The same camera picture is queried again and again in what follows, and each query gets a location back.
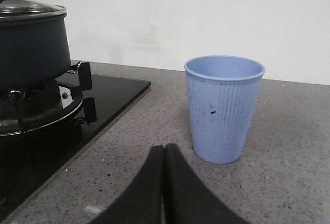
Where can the right burner with pot support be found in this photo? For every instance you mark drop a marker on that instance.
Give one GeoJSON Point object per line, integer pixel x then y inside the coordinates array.
{"type": "Point", "coordinates": [32, 108]}

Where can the black glass gas stove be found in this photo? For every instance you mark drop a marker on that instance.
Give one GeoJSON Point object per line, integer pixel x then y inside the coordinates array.
{"type": "Point", "coordinates": [29, 159]}

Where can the light blue ribbed cup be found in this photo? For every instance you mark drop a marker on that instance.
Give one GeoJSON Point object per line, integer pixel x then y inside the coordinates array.
{"type": "Point", "coordinates": [222, 94]}

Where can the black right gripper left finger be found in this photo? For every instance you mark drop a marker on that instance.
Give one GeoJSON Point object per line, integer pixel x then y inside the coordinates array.
{"type": "Point", "coordinates": [140, 202]}

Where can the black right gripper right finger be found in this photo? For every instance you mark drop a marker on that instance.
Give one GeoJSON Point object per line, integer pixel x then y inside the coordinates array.
{"type": "Point", "coordinates": [186, 198]}

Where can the dark blue cooking pot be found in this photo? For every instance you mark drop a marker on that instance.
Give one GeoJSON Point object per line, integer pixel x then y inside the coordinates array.
{"type": "Point", "coordinates": [33, 51]}

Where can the glass pot lid steel rim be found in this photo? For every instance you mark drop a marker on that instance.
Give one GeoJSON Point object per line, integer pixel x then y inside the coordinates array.
{"type": "Point", "coordinates": [17, 10]}

